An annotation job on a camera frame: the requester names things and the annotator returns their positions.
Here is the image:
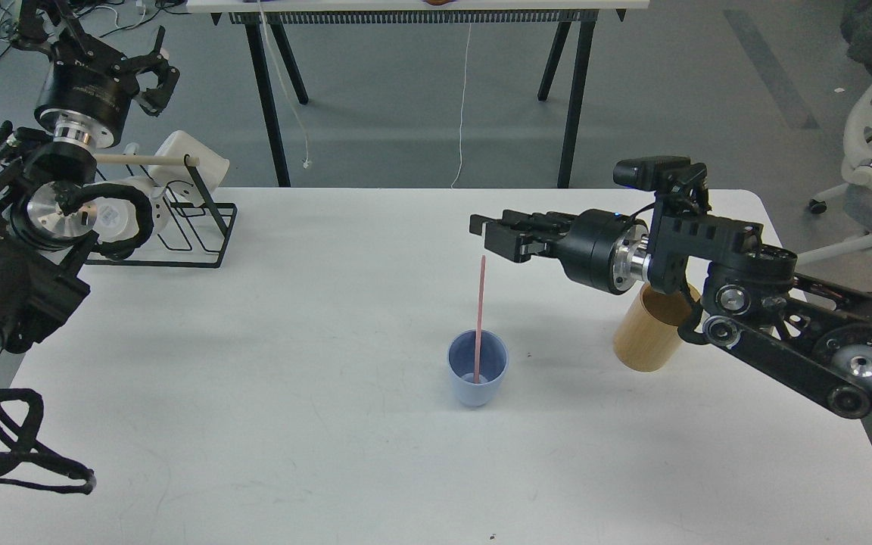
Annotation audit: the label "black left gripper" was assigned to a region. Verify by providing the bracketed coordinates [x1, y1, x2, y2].
[34, 26, 180, 148]

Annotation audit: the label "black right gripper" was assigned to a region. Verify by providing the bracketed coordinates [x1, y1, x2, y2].
[469, 210, 651, 294]

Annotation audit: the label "blue plastic cup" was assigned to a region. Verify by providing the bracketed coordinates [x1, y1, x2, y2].
[447, 330, 511, 408]

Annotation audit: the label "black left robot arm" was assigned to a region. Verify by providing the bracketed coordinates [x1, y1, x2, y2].
[0, 6, 179, 494]

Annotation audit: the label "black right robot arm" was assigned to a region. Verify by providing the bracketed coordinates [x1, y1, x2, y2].
[469, 210, 872, 419]

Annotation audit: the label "white cup on rack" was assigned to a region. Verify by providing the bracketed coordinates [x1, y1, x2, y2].
[156, 130, 231, 191]

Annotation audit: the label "white cup lying sideways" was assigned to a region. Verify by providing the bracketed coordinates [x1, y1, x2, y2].
[93, 176, 155, 244]

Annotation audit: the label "wooden rack dowel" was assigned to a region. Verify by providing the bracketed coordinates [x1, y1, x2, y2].
[93, 153, 200, 168]

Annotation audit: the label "white background table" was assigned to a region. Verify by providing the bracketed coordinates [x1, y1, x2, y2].
[183, 1, 652, 188]

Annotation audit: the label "bamboo cylinder holder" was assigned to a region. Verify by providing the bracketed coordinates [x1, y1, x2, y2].
[612, 284, 692, 372]

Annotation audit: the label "black wire cup rack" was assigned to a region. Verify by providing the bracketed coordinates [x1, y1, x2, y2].
[86, 153, 238, 269]

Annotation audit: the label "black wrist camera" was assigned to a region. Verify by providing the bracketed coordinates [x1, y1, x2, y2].
[612, 156, 712, 215]

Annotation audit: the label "white hanging cord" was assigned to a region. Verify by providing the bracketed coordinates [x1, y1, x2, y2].
[450, 23, 473, 189]

